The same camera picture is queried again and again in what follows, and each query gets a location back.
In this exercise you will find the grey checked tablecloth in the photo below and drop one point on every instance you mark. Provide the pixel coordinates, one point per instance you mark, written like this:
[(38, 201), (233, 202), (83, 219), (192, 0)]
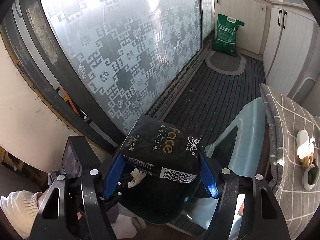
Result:
[(285, 119)]

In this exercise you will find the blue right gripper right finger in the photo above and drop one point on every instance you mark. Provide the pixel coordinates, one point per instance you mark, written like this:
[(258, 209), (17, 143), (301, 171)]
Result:
[(209, 172)]

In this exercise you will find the black Face tissue pack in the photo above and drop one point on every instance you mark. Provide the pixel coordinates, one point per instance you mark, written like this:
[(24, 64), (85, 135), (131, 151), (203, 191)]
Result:
[(163, 150)]

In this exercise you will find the green fruit in white dish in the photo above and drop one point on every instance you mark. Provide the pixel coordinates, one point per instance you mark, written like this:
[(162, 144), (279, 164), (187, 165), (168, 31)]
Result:
[(310, 177)]

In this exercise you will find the left hand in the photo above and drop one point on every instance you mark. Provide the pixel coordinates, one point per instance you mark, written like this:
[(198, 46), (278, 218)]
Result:
[(51, 178)]

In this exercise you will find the white knit left sleeve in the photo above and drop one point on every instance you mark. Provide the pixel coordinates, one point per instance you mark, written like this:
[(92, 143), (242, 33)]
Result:
[(21, 209)]

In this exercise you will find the beige plastic wrapper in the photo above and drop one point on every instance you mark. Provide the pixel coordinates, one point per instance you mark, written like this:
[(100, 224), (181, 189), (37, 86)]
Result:
[(138, 176)]

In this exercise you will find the white kitchen cabinet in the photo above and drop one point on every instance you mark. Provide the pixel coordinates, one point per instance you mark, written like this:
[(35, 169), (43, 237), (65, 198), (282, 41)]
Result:
[(284, 36)]

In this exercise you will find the patterned frosted sliding door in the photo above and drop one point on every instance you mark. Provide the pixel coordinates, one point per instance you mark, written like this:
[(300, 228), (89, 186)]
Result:
[(101, 64)]

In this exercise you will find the green rice bag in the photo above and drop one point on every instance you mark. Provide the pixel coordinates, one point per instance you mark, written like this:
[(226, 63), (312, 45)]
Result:
[(225, 40)]

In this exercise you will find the grey oval floor mat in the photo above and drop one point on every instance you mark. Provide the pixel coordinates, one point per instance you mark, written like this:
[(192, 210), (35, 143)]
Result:
[(225, 64)]

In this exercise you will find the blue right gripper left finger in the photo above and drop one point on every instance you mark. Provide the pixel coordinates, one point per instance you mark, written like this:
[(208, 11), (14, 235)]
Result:
[(114, 168)]

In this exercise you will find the white round cap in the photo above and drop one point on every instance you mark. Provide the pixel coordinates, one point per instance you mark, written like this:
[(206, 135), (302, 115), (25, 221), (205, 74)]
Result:
[(302, 138)]

